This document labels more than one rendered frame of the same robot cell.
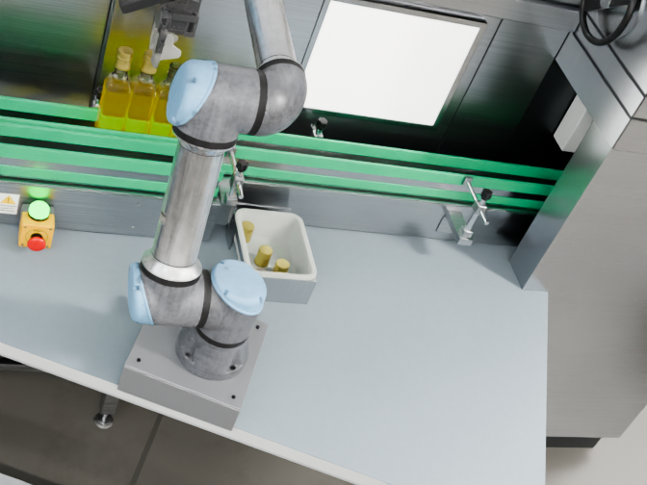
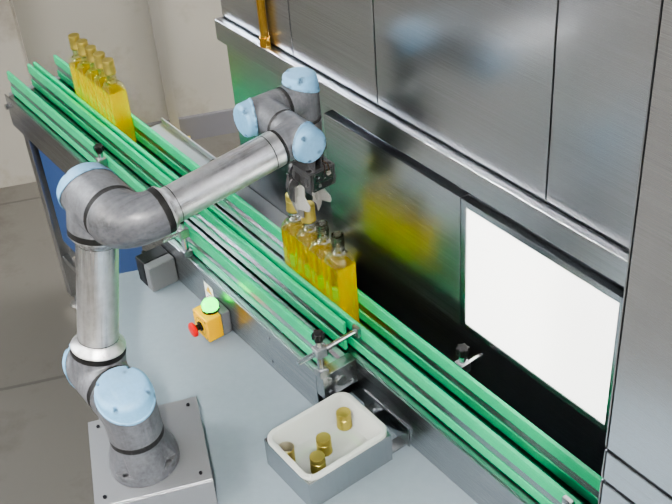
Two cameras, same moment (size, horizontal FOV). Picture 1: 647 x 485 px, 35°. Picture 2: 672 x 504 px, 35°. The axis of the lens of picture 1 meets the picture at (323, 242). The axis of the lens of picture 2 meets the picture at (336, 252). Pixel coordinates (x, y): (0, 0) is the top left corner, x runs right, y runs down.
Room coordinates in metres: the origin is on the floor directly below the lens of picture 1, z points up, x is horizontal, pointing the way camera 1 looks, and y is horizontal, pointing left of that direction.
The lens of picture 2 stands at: (1.73, -1.51, 2.55)
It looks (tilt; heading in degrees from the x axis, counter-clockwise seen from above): 37 degrees down; 84
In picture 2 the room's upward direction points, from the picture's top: 5 degrees counter-clockwise
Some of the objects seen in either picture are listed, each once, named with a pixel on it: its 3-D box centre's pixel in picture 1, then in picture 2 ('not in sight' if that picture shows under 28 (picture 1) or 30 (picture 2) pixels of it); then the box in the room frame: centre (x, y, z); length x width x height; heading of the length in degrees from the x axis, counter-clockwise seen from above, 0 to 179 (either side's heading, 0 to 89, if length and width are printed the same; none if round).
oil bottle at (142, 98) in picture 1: (137, 115); (313, 264); (1.90, 0.51, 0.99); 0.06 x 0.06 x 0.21; 28
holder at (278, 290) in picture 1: (268, 249); (338, 443); (1.89, 0.12, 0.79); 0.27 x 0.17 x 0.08; 28
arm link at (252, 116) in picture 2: not in sight; (266, 115); (1.83, 0.43, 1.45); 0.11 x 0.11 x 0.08; 27
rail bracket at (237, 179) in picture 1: (235, 175); (328, 349); (1.90, 0.25, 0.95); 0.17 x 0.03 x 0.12; 28
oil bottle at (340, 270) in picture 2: not in sight; (341, 288); (1.95, 0.41, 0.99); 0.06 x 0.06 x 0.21; 27
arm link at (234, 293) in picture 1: (229, 299); (126, 405); (1.46, 0.12, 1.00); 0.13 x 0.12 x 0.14; 117
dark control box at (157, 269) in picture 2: not in sight; (156, 268); (1.51, 0.85, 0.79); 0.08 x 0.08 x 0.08; 28
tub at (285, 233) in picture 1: (271, 254); (328, 446); (1.86, 0.10, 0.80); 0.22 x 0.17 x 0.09; 28
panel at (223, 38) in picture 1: (296, 49); (459, 257); (2.19, 0.25, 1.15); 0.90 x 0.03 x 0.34; 118
